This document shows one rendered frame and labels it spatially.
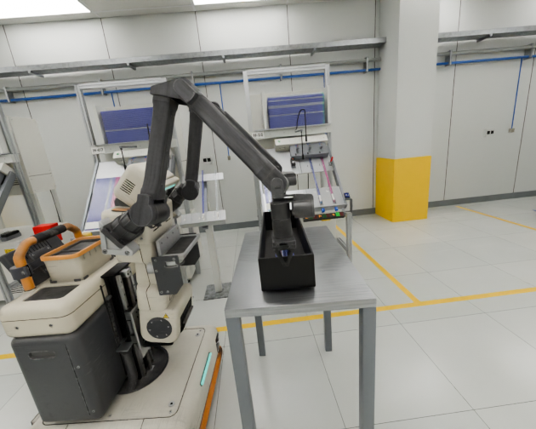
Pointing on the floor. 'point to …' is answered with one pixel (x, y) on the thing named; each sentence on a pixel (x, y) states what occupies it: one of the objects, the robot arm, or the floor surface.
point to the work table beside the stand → (324, 281)
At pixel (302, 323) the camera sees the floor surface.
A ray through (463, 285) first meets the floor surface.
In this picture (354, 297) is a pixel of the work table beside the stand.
